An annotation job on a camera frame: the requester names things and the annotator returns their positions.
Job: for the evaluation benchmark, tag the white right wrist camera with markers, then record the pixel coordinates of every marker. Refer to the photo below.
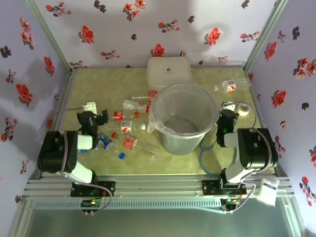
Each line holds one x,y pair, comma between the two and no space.
227,105

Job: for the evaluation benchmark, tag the small clear bottle red cap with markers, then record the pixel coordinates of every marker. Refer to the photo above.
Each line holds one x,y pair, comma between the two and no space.
118,116

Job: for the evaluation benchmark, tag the aluminium frame post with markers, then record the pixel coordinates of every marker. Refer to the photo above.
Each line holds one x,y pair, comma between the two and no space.
264,34
51,35

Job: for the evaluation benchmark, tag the blue Pepsi label bottle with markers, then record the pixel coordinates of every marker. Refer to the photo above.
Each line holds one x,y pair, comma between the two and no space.
105,142

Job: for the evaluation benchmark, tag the white paper tag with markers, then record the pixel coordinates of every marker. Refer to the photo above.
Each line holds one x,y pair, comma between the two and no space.
267,192

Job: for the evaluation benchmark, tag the white tape roll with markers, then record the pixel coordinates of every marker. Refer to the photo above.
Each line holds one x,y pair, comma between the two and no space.
238,112

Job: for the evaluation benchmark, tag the wide clear plastic bottle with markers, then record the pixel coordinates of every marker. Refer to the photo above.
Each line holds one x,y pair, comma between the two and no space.
132,105

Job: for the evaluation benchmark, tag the clear plastic bin liner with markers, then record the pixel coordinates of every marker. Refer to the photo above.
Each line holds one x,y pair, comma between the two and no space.
154,116

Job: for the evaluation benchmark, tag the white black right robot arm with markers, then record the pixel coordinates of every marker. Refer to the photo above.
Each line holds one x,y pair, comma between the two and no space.
256,148

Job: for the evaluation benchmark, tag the clear bottle white cap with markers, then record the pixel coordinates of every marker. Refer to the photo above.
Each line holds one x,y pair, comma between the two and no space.
126,126

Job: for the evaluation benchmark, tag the clear cola bottle red label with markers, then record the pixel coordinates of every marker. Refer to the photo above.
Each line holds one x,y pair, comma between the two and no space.
129,143

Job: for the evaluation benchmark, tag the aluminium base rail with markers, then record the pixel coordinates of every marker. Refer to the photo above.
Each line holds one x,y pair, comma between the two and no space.
158,187

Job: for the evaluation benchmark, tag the blue stethoscope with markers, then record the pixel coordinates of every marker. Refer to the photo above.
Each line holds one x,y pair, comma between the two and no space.
201,158

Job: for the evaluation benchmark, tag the white lidded storage box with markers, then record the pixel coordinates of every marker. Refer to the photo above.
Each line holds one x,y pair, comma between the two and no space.
169,71

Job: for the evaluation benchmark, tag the grey translucent plastic bin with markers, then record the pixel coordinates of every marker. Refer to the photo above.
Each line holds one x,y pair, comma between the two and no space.
177,145

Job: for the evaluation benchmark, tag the clear bottle red-white label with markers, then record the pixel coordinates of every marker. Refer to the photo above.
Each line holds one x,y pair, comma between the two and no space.
229,86

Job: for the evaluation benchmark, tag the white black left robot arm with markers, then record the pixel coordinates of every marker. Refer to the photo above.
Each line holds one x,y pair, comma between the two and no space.
54,153

